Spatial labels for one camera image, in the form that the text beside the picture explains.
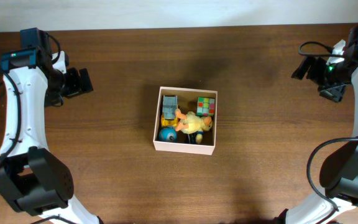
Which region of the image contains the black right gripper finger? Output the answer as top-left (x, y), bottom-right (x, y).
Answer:
top-left (291, 57), bottom-right (312, 80)
top-left (318, 85), bottom-right (346, 103)

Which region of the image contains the yellow grey toy truck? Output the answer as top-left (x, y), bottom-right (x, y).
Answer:
top-left (161, 95), bottom-right (178, 128)

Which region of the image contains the white cardboard box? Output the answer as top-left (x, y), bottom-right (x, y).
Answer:
top-left (153, 86), bottom-right (218, 156)

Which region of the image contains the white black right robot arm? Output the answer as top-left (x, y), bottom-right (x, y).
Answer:
top-left (274, 38), bottom-right (358, 223)

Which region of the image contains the multicoloured puzzle cube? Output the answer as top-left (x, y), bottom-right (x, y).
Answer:
top-left (196, 97), bottom-right (216, 117)

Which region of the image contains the black round cap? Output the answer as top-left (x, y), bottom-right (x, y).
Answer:
top-left (185, 133), bottom-right (197, 144)

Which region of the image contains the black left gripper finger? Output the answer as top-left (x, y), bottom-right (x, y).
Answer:
top-left (79, 68), bottom-right (93, 93)
top-left (44, 95), bottom-right (64, 108)

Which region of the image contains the blue toy ball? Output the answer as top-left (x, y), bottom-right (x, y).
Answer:
top-left (158, 128), bottom-right (177, 142)

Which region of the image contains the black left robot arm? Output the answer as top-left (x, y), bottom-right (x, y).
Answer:
top-left (0, 47), bottom-right (102, 223)

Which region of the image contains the yellow plush toy animal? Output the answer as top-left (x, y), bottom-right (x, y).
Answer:
top-left (175, 108), bottom-right (213, 144)

